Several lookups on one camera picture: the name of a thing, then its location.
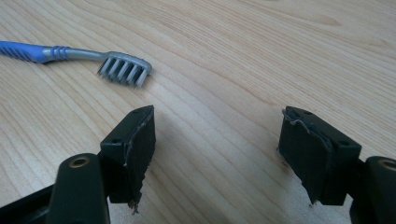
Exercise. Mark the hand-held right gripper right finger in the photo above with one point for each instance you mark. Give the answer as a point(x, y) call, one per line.
point(314, 158)

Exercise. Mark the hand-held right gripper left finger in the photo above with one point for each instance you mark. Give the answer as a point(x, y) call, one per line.
point(130, 161)

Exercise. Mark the blue and grey toothbrush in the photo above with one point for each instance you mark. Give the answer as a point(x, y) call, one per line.
point(77, 56)

